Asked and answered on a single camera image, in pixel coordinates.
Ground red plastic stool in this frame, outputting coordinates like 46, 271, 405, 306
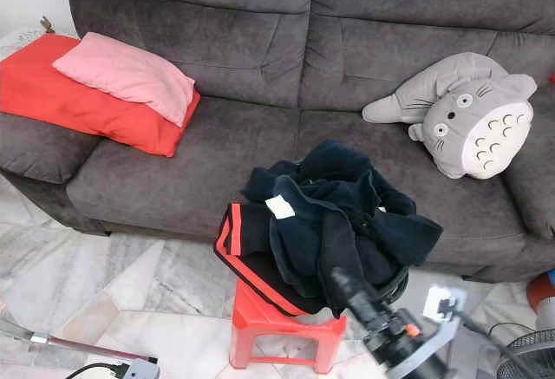
230, 277, 348, 374

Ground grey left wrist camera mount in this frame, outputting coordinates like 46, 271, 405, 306
108, 357, 161, 379

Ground red round container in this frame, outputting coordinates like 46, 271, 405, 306
526, 271, 555, 310

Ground navy fleece garment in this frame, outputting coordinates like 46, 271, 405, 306
241, 140, 445, 315

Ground black mesh floor fan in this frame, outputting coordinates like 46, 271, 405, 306
505, 329, 555, 379

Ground grey totoro plush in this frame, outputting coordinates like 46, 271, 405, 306
362, 52, 539, 180

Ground pink pillow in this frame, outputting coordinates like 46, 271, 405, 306
52, 32, 196, 128

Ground dark grey fabric sofa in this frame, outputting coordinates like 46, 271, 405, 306
0, 0, 555, 283

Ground lace covered side table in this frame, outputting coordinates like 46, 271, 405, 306
0, 28, 44, 55

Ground black red striped track pants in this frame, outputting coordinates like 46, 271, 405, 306
213, 203, 322, 317

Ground black laundry basket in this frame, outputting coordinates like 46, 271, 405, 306
377, 268, 410, 306

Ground red pillow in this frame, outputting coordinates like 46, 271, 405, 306
0, 34, 202, 158

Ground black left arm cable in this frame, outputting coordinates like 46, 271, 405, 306
65, 362, 114, 379

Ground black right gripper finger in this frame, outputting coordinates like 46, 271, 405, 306
331, 268, 391, 332

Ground silver metal clothes rack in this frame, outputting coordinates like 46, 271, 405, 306
0, 318, 140, 369

